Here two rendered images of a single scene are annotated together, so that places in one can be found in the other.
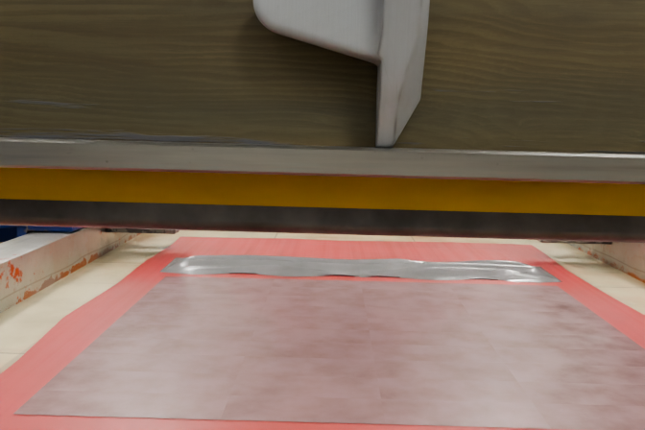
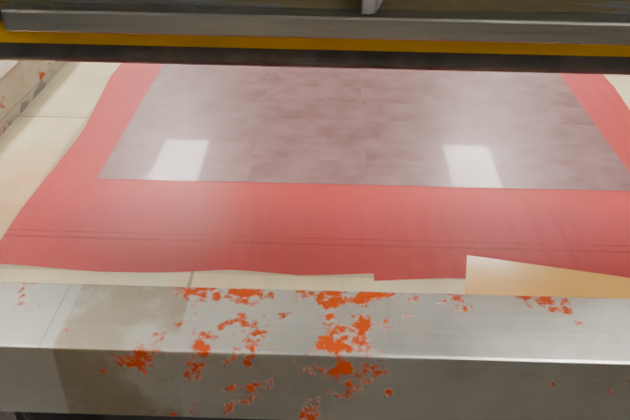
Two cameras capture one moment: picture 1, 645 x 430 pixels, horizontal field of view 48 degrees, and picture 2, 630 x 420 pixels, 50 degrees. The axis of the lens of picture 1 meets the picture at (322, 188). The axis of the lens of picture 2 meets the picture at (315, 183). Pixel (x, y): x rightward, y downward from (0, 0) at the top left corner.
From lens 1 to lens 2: 0.10 m
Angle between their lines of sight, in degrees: 27
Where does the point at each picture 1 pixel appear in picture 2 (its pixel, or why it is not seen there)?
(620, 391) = (549, 150)
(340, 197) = (334, 41)
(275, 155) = (282, 22)
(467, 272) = not seen: hidden behind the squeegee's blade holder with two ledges
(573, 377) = (516, 137)
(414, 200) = (391, 43)
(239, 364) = (258, 127)
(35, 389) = (106, 154)
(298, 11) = not seen: outside the picture
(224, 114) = not seen: outside the picture
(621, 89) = not seen: outside the picture
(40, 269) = not seen: hidden behind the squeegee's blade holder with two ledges
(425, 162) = (399, 28)
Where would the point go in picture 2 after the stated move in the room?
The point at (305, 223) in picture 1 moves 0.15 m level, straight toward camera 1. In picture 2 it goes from (307, 61) to (305, 242)
